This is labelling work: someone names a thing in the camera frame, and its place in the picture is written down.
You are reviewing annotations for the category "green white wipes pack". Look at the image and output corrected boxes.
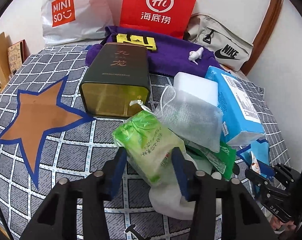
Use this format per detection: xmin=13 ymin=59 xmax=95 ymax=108
xmin=112 ymin=111 xmax=186 ymax=186

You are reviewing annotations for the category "person right hand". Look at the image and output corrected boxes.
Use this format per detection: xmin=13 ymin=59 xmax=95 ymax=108
xmin=269 ymin=216 xmax=297 ymax=233

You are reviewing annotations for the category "green sachet pack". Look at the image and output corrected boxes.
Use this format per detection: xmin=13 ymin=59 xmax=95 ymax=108
xmin=185 ymin=140 xmax=240 ymax=180

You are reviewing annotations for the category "blue tissue pack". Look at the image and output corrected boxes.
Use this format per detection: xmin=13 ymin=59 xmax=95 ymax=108
xmin=205 ymin=66 xmax=265 ymax=146

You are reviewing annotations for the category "grey checkered bed sheet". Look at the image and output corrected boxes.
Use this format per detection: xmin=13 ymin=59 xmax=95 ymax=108
xmin=0 ymin=45 xmax=191 ymax=239

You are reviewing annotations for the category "white sponge block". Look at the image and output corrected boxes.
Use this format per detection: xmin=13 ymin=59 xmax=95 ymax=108
xmin=173 ymin=72 xmax=218 ymax=107

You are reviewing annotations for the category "brown star cardboard mat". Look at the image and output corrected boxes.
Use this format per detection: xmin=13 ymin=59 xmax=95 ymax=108
xmin=0 ymin=76 xmax=93 ymax=187

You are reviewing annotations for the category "grey Nike bag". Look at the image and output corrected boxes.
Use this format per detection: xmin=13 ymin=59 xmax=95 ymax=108
xmin=185 ymin=14 xmax=254 ymax=72

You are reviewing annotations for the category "purple towel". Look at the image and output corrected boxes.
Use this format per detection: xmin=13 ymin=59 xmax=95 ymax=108
xmin=85 ymin=25 xmax=222 ymax=77

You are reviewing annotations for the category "dark green tea tin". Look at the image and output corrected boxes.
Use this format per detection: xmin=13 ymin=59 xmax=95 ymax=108
xmin=79 ymin=42 xmax=151 ymax=118

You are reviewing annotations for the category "wooden headboard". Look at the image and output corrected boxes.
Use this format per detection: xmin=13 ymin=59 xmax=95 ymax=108
xmin=0 ymin=33 xmax=11 ymax=89

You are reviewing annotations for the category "yellow black Adidas pouch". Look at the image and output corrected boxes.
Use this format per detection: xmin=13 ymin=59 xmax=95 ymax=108
xmin=116 ymin=34 xmax=157 ymax=51

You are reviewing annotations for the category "brown book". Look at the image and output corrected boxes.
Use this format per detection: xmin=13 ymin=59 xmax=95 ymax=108
xmin=7 ymin=40 xmax=27 ymax=74

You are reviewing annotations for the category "red Haidilao paper bag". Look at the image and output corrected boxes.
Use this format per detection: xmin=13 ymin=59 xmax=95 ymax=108
xmin=119 ymin=0 xmax=196 ymax=38

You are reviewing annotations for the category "white Miniso plastic bag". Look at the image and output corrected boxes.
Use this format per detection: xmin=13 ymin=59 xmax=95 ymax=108
xmin=41 ymin=0 xmax=113 ymax=46

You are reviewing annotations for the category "mesh drawstring pouch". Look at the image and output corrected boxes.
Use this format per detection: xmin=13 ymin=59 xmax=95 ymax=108
xmin=129 ymin=84 xmax=224 ymax=153

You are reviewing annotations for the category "brown wooden door frame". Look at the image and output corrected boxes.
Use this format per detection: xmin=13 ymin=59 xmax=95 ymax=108
xmin=240 ymin=0 xmax=284 ymax=76

